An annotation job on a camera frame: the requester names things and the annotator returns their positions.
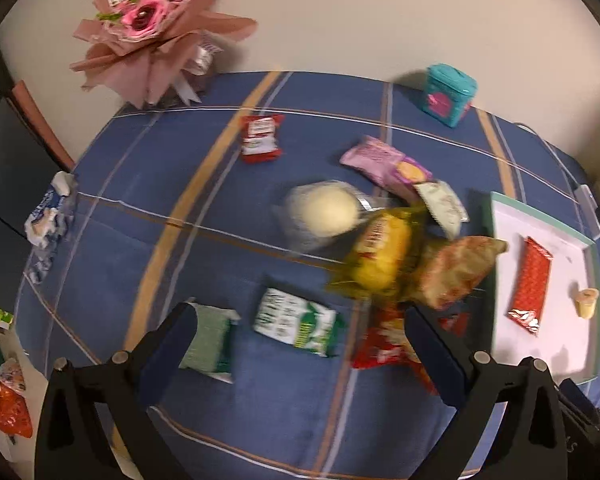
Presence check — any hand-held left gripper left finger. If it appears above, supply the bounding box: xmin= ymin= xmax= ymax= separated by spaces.
xmin=35 ymin=302 xmax=199 ymax=480

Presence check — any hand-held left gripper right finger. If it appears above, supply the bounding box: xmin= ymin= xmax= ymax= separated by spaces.
xmin=404 ymin=304 xmax=569 ymax=480

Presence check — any white tray with teal rim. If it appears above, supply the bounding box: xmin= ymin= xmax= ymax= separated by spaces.
xmin=489 ymin=191 xmax=600 ymax=386

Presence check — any clear-wrapped round pale pastry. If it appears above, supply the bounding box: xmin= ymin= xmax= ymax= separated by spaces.
xmin=272 ymin=180 xmax=368 ymax=252

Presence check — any plain green snack packet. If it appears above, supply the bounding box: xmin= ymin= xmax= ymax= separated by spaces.
xmin=179 ymin=302 xmax=241 ymax=385

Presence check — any red crinkled snack packet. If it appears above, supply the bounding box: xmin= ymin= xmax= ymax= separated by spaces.
xmin=352 ymin=305 xmax=471 ymax=396

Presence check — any tan snack packet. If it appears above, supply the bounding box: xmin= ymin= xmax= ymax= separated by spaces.
xmin=415 ymin=235 xmax=508 ymax=311

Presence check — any yellow snack packet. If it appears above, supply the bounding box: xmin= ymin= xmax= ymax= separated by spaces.
xmin=327 ymin=207 xmax=426 ymax=306

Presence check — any red long bar packet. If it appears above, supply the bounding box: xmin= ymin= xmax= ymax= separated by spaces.
xmin=506 ymin=236 xmax=552 ymax=335

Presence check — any green and white snack packet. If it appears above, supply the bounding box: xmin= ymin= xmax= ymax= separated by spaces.
xmin=252 ymin=287 xmax=351 ymax=358

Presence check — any pale green small snack packet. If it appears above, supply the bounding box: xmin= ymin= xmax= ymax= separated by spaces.
xmin=414 ymin=180 xmax=470 ymax=238

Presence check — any small yellow jelly cup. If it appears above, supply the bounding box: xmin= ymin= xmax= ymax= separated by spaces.
xmin=575 ymin=287 xmax=600 ymax=318

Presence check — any orange plastic bag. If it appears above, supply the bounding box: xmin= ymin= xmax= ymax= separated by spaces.
xmin=0 ymin=360 xmax=33 ymax=438

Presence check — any blue plaid cloth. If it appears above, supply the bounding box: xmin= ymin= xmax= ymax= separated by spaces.
xmin=12 ymin=71 xmax=600 ymax=480

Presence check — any blue and white crumpled packet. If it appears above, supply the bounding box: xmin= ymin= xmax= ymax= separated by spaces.
xmin=24 ymin=171 xmax=78 ymax=276

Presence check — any pink snack packet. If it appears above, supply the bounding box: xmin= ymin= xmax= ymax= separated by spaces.
xmin=340 ymin=135 xmax=433 ymax=201

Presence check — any white power strip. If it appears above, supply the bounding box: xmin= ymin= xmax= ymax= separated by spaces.
xmin=575 ymin=185 xmax=600 ymax=238

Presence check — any red and white snack packet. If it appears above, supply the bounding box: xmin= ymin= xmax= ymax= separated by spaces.
xmin=239 ymin=114 xmax=286 ymax=165

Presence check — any teal tin with pink heart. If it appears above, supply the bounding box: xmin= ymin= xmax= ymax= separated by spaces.
xmin=420 ymin=64 xmax=479 ymax=128

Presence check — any pink flower bouquet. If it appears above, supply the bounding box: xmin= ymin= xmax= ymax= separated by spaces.
xmin=70 ymin=0 xmax=258 ymax=110

